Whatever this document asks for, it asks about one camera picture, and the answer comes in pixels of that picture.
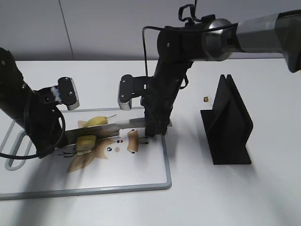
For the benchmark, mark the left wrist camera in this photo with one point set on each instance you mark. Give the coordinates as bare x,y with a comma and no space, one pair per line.
65,93

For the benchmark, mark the grey-rimmed deer cutting board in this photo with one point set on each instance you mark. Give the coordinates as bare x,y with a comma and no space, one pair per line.
122,162

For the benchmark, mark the thin banana end slice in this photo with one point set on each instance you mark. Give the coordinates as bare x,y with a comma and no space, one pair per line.
80,153

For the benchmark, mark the yellow banana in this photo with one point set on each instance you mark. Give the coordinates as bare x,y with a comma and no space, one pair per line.
98,120

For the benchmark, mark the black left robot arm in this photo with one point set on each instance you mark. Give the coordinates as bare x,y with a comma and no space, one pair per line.
16,96

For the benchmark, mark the cut banana piece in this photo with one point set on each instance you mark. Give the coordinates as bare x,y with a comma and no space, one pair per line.
85,142

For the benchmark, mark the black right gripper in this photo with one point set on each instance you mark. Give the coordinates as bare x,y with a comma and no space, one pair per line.
158,102

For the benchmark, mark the black knife stand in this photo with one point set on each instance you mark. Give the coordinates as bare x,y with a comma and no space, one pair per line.
228,125

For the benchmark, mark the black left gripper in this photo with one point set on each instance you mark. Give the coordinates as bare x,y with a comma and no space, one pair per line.
45,131

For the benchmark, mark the white-handled kitchen knife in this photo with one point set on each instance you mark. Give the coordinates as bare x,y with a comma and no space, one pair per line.
103,131

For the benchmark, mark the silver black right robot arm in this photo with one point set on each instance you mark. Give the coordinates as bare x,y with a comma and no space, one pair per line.
212,39

